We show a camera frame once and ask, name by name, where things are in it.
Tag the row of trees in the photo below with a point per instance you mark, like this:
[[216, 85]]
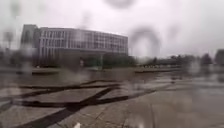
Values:
[[181, 60]]

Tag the wet grey paved plaza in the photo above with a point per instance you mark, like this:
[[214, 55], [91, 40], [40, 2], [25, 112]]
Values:
[[160, 103]]

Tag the robot's own part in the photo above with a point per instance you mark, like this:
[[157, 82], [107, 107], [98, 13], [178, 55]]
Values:
[[77, 125]]

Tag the large grey curved building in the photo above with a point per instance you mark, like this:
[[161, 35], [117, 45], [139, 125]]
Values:
[[76, 41]]

